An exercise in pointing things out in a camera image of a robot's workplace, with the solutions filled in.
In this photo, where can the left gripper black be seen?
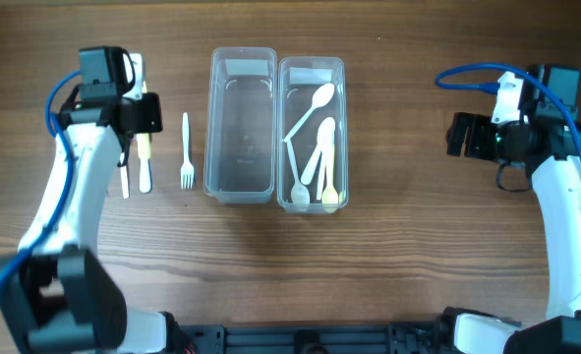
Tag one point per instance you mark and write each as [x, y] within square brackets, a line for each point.
[145, 114]

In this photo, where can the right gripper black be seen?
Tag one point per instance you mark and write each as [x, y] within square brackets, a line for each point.
[467, 134]

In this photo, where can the yellow plastic fork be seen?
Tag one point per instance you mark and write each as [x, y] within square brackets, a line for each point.
[143, 141]

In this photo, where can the light blue plastic fork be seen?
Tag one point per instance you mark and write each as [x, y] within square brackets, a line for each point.
[145, 179]

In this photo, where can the white fork tines up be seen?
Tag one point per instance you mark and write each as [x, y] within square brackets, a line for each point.
[124, 177]

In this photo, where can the white fork container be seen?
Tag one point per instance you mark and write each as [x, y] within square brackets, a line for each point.
[187, 170]

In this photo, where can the white slim plastic spoon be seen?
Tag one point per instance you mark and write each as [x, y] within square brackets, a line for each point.
[299, 193]

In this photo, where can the yellow plastic spoon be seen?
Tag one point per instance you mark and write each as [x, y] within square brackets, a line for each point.
[329, 197]

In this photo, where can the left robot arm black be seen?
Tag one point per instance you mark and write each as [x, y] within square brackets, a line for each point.
[55, 296]

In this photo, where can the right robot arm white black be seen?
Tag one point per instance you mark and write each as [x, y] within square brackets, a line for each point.
[534, 127]

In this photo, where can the left clear plastic container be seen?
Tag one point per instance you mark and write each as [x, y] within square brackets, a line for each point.
[241, 117]

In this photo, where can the clear plastic container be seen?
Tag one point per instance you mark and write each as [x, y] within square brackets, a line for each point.
[241, 117]
[299, 78]

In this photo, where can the right clear plastic container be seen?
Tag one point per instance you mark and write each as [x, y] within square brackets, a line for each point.
[299, 78]

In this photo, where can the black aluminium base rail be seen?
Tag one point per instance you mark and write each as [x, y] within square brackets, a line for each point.
[395, 338]

